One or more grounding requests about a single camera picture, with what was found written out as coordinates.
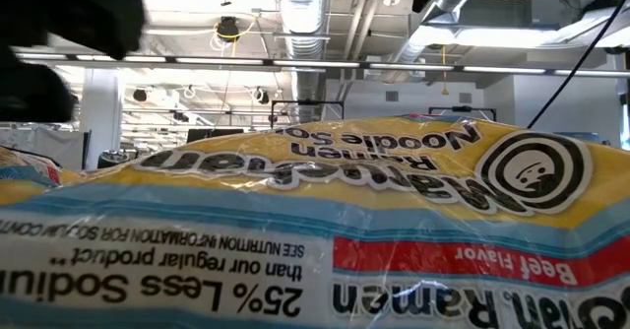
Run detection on blue Maruchan beef ramen packet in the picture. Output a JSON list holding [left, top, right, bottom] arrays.
[[0, 114, 630, 329], [0, 145, 63, 206]]

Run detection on black monitor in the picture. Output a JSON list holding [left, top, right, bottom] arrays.
[[185, 126, 246, 146]]

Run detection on bright ceiling light panel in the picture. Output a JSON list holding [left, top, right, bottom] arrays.
[[422, 6, 630, 49]]

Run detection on white pillar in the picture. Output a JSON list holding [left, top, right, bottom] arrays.
[[81, 67, 123, 170]]

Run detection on silver ribbed ventilation duct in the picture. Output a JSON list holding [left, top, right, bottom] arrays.
[[274, 0, 332, 126]]

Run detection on yellow ceiling cable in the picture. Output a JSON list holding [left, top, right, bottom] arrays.
[[211, 16, 260, 57]]

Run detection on yellow hanging cord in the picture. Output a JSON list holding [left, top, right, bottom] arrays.
[[440, 45, 450, 97]]

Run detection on black hanging cable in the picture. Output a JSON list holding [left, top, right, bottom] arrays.
[[527, 0, 630, 129]]

